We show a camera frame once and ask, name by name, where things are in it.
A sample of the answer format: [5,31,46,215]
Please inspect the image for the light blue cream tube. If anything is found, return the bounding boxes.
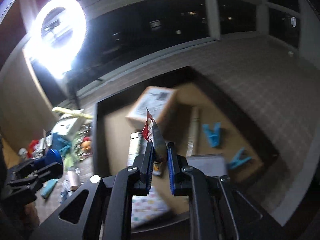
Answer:
[41,179,59,199]

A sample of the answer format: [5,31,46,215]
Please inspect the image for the blue round jar lid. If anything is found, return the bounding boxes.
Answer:
[33,148,63,170]

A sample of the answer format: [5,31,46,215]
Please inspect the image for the red white snack sachet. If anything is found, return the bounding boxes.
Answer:
[142,108,168,163]

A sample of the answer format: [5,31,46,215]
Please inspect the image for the orange tissue pack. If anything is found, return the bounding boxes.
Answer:
[125,86,178,132]

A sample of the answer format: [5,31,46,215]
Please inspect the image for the red snack bag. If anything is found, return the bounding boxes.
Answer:
[27,140,40,158]

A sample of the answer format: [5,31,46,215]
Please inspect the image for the blue clothes peg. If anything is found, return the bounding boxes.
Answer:
[202,122,221,148]
[227,147,252,170]

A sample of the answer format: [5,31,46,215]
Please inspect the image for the green cleaning cloth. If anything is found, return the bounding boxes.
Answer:
[63,135,82,171]

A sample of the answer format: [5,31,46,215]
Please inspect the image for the brown cardboard board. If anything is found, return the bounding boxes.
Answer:
[1,50,57,152]

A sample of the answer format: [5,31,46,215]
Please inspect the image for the white cardboard box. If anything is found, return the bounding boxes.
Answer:
[51,114,84,141]

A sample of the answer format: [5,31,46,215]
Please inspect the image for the yellow folding ruler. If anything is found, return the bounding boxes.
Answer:
[52,107,93,120]

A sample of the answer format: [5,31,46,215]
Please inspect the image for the black storage tray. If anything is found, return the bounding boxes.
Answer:
[92,65,279,233]

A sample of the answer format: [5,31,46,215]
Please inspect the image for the white ring light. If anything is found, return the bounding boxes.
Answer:
[24,0,87,80]

